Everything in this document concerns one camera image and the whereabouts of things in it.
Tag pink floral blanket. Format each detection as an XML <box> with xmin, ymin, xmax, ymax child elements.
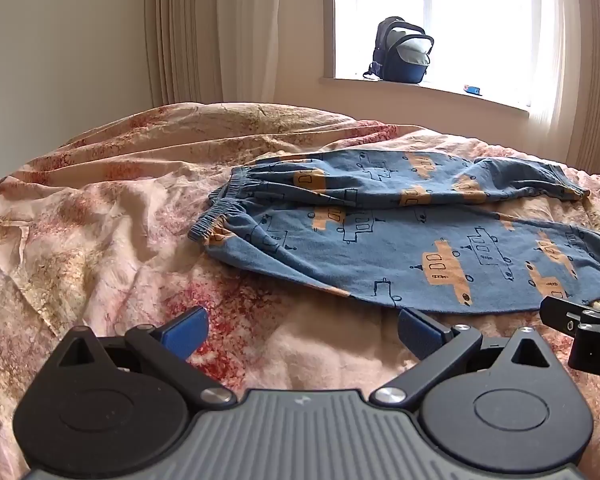
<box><xmin>0</xmin><ymin>101</ymin><xmax>600</xmax><ymax>480</ymax></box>

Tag white framed window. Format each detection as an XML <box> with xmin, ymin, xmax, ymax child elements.
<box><xmin>332</xmin><ymin>0</ymin><xmax>548</xmax><ymax>107</ymax></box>

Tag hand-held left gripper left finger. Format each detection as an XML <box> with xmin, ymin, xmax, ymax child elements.
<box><xmin>55</xmin><ymin>306</ymin><xmax>236</xmax><ymax>407</ymax></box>

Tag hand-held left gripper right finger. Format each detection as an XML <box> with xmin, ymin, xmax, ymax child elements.
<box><xmin>370</xmin><ymin>308</ymin><xmax>553</xmax><ymax>408</ymax></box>

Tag dark blue backpack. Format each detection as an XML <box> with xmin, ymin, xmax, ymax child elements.
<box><xmin>362</xmin><ymin>16</ymin><xmax>435</xmax><ymax>84</ymax></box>

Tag blue printed pants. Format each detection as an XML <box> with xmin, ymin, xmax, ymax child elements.
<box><xmin>189</xmin><ymin>149</ymin><xmax>600</xmax><ymax>315</ymax></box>

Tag white window sill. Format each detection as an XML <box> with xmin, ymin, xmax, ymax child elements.
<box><xmin>319</xmin><ymin>76</ymin><xmax>532</xmax><ymax>121</ymax></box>

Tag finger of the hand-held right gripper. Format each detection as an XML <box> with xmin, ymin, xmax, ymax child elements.
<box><xmin>539</xmin><ymin>296</ymin><xmax>597</xmax><ymax>335</ymax></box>

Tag beige curtain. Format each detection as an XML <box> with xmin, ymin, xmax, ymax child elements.
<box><xmin>527</xmin><ymin>0</ymin><xmax>600</xmax><ymax>177</ymax></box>
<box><xmin>144</xmin><ymin>0</ymin><xmax>335</xmax><ymax>111</ymax></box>

